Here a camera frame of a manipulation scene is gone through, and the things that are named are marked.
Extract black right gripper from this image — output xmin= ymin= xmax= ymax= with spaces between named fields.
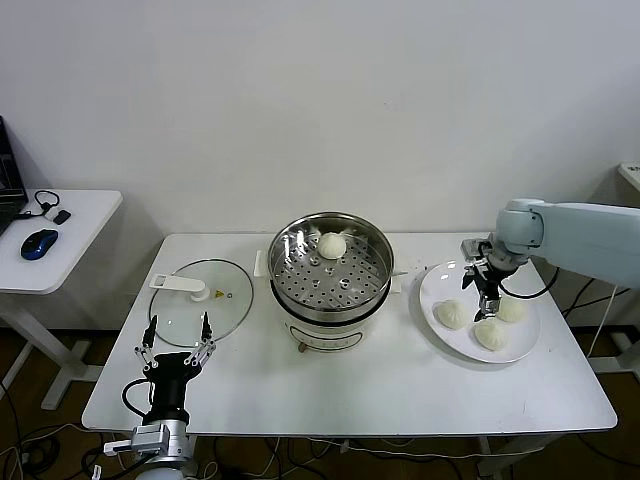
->
xmin=460 ymin=261 xmax=512 ymax=324

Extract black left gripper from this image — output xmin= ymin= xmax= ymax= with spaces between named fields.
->
xmin=132 ymin=311 xmax=219 ymax=421

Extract white steamed baozi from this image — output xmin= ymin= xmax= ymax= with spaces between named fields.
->
xmin=432 ymin=298 xmax=469 ymax=331
xmin=318 ymin=232 xmax=346 ymax=261
xmin=473 ymin=319 xmax=509 ymax=351
xmin=497 ymin=297 xmax=527 ymax=324

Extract stainless steel steamer basket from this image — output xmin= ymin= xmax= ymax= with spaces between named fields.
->
xmin=267 ymin=213 xmax=395 ymax=322

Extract white round plate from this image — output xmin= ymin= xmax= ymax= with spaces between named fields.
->
xmin=417 ymin=258 xmax=542 ymax=364

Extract white side table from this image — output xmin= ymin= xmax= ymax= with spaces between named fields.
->
xmin=0 ymin=188 xmax=124 ymax=412

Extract white electric cooker pot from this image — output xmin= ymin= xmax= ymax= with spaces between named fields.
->
xmin=253 ymin=247 xmax=410 ymax=355

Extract blue black computer mouse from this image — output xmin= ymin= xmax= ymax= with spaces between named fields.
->
xmin=19 ymin=228 xmax=60 ymax=262

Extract black laptop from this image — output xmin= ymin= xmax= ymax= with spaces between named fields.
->
xmin=0 ymin=115 xmax=30 ymax=236

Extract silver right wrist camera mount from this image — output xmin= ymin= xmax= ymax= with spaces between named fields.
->
xmin=459 ymin=238 xmax=494 ymax=264

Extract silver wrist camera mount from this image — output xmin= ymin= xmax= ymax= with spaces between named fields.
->
xmin=102 ymin=419 xmax=171 ymax=456
xmin=459 ymin=238 xmax=494 ymax=264

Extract glass lid white handle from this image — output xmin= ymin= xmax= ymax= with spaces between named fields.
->
xmin=148 ymin=258 xmax=255 ymax=348

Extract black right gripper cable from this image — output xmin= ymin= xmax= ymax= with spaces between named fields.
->
xmin=498 ymin=264 xmax=561 ymax=300

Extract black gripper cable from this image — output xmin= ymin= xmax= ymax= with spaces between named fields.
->
xmin=122 ymin=378 xmax=154 ymax=419
xmin=498 ymin=264 xmax=561 ymax=300

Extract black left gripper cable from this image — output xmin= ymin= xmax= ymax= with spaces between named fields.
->
xmin=122 ymin=378 xmax=154 ymax=419

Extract black cable with plug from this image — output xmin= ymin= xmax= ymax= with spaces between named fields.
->
xmin=559 ymin=277 xmax=621 ymax=321

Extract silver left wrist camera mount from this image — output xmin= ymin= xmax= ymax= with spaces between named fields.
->
xmin=102 ymin=419 xmax=171 ymax=456

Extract white hanging cable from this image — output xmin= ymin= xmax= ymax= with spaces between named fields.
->
xmin=587 ymin=287 xmax=621 ymax=359

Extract white table leg frame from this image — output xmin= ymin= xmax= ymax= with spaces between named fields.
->
xmin=474 ymin=433 xmax=556 ymax=480

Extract black cable white adapter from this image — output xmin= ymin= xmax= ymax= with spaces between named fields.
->
xmin=18 ymin=189 xmax=62 ymax=221

